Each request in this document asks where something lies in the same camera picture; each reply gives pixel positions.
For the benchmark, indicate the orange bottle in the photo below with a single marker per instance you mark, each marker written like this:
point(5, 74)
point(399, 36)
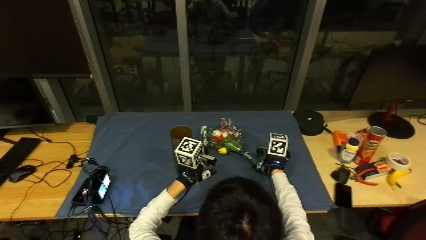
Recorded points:
point(340, 137)

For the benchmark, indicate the red and black backpack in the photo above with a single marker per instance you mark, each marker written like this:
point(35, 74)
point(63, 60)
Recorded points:
point(401, 221)

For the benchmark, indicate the dark monitor with red stand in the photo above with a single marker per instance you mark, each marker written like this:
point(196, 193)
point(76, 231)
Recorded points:
point(391, 80)

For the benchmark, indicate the white tape roll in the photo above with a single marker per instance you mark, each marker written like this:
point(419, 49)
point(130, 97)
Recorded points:
point(400, 161)

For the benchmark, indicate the blue table cloth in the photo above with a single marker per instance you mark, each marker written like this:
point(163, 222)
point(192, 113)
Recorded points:
point(134, 143)

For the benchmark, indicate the flower bouquet with green stems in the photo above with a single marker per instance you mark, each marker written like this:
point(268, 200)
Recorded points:
point(227, 138)

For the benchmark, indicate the white marker cube on left glove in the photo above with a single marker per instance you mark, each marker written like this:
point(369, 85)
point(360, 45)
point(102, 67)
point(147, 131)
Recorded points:
point(188, 152)

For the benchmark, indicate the red and blue packet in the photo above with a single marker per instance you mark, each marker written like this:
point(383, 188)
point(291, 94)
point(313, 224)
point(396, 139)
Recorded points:
point(372, 169)

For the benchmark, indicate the red chip can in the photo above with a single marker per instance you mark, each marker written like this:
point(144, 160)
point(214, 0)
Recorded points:
point(369, 146)

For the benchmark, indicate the yellow banana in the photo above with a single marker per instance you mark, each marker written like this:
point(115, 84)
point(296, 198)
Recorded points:
point(397, 177)

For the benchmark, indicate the dark computer monitor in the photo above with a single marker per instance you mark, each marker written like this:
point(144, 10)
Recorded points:
point(22, 100)

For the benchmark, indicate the grey window frame post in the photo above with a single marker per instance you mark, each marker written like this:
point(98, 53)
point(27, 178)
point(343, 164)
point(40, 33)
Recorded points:
point(305, 53)
point(95, 56)
point(183, 55)

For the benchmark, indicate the black round cap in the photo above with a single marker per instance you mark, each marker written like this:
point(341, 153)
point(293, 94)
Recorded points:
point(309, 122)

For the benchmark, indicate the black computer mouse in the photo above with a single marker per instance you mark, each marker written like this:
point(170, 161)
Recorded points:
point(22, 173)

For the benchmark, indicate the phone with lit screen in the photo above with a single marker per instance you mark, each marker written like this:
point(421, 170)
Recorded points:
point(103, 186)

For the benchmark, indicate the black smartphone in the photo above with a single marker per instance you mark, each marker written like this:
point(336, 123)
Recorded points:
point(343, 195)

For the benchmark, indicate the white marker cube on glove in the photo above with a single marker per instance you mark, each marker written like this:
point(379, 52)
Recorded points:
point(279, 144)
point(188, 152)

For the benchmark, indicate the person's right hand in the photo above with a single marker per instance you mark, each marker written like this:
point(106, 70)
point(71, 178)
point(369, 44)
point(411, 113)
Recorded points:
point(276, 162)

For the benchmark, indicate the white marker cube on right glove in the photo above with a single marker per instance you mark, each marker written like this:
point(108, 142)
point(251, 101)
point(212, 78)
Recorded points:
point(279, 144)

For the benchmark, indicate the dark cylinder vase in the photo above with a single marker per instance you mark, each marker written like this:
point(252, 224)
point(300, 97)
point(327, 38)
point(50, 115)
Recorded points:
point(180, 132)

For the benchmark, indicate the small black pouch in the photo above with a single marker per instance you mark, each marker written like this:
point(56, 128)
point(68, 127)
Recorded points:
point(341, 174)

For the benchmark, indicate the person's left hand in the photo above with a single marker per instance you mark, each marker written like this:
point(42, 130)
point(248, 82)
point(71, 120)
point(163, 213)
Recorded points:
point(192, 176)

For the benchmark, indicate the white bottle with blue cap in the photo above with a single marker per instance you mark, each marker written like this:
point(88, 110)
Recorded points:
point(349, 151)

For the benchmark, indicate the black keyboard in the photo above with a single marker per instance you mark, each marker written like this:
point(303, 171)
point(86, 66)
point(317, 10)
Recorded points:
point(16, 156)

